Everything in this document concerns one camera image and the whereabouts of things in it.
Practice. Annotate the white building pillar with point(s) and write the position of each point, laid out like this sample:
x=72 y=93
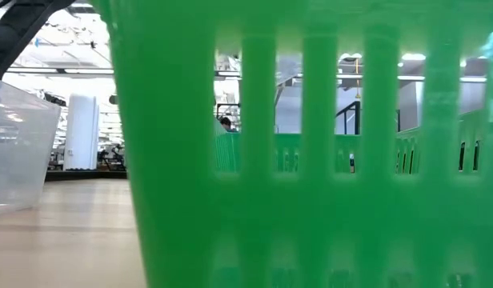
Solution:
x=81 y=132

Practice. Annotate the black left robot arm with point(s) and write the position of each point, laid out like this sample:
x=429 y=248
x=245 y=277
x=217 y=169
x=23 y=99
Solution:
x=14 y=36

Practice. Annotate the black metal railing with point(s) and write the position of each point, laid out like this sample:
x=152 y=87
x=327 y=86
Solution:
x=356 y=118

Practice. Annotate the person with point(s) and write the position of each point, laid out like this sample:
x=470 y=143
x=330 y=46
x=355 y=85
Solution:
x=226 y=123

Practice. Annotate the green slotted plastic basket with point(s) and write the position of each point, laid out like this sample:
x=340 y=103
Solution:
x=170 y=160

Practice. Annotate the clear plastic basket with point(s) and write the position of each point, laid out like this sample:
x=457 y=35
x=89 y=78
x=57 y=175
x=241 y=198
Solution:
x=18 y=152

